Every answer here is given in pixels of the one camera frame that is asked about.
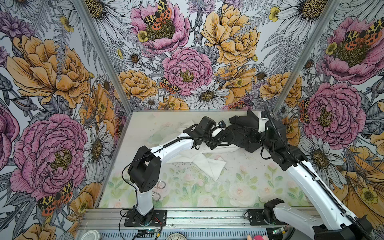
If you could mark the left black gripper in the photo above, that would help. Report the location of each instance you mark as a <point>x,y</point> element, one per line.
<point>213,143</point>

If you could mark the white cloth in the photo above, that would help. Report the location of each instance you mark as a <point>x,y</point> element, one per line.
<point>184,152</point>

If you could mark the black cloth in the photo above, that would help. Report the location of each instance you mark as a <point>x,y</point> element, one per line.
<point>245,130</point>

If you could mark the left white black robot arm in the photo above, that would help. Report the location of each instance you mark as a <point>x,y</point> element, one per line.
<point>144,170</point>

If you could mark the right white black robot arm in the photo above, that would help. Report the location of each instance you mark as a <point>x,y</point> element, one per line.
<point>336,221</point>

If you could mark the metal scissors forceps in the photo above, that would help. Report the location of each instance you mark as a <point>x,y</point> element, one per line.
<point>159,191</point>

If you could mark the green circuit board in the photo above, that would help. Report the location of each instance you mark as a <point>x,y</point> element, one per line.
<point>279,231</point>

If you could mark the pink toy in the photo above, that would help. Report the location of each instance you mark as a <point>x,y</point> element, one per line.
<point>257,237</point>

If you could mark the white round fan grille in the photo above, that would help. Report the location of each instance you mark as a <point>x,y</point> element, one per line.
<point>176,236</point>

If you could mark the white round cup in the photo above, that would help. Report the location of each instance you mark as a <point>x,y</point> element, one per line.
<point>91,235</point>

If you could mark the right aluminium corner post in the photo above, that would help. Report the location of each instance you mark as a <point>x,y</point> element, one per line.
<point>323,22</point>

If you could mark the aluminium corner post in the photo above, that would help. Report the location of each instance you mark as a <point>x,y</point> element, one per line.
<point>93,33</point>
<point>323,22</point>

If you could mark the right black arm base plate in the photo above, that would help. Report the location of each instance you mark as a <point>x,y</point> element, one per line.
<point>256,217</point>

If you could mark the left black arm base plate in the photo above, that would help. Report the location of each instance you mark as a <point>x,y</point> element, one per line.
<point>155,218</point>

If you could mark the aluminium front rail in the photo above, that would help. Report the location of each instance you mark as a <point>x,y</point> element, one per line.
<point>177,218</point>

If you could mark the left aluminium corner post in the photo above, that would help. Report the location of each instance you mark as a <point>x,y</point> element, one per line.
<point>93,33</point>

